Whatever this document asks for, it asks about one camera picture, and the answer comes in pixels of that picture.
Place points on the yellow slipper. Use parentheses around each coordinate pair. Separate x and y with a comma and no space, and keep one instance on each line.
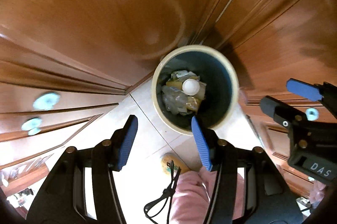
(171,164)

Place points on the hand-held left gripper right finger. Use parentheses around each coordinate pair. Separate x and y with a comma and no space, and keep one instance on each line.
(201,145)

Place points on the clear plastic wrapper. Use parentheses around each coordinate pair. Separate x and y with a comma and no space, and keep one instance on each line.
(172,101)

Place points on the yellow packet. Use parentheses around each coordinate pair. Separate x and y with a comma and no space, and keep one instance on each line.
(193,104)

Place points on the person's pink trouser leg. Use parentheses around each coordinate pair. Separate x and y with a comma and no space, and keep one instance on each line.
(189,200)

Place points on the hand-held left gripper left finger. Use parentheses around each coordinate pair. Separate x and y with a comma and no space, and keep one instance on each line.
(126,145)

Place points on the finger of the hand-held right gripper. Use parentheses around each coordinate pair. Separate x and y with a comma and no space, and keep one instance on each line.
(273,109)
(302,88)

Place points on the wooden kitchen cabinet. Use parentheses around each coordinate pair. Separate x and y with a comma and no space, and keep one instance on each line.
(79,16)

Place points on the white and gold carton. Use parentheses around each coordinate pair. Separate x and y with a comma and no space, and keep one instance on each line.
(179,76)

